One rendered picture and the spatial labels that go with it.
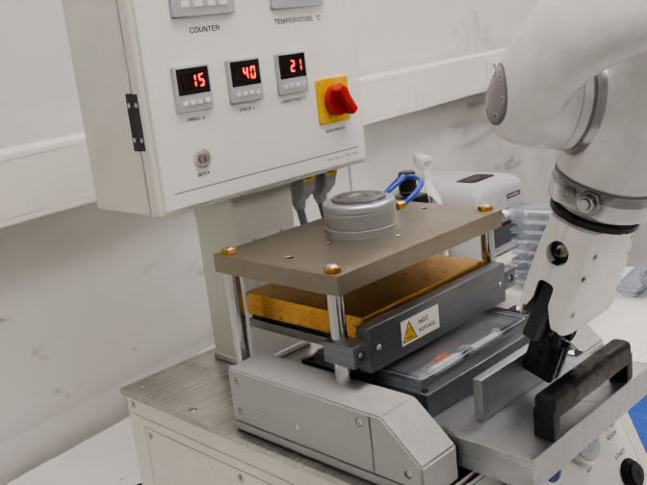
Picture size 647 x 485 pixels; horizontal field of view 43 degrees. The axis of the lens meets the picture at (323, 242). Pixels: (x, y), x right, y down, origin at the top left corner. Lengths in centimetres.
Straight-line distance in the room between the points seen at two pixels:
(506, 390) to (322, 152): 39
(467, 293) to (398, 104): 108
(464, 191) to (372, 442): 111
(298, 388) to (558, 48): 40
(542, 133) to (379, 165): 133
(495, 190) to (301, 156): 89
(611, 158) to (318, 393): 33
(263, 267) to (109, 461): 55
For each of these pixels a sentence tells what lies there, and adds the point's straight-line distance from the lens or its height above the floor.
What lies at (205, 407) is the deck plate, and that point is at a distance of 96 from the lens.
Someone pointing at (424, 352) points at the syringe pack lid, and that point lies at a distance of 84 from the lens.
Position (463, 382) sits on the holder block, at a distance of 82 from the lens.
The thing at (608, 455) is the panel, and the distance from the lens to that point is 95.
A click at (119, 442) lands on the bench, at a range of 134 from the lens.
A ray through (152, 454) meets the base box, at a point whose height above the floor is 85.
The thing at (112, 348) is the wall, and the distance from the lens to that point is 140.
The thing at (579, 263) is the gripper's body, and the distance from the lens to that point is 70.
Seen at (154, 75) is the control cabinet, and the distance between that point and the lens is 87.
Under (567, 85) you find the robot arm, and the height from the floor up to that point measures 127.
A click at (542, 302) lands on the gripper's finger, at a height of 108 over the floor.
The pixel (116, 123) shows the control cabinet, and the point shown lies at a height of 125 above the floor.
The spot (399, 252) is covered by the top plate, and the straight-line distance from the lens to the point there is 81.
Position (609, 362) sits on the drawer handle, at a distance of 81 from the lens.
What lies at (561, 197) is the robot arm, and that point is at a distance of 71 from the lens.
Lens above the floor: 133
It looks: 15 degrees down
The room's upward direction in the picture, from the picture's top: 6 degrees counter-clockwise
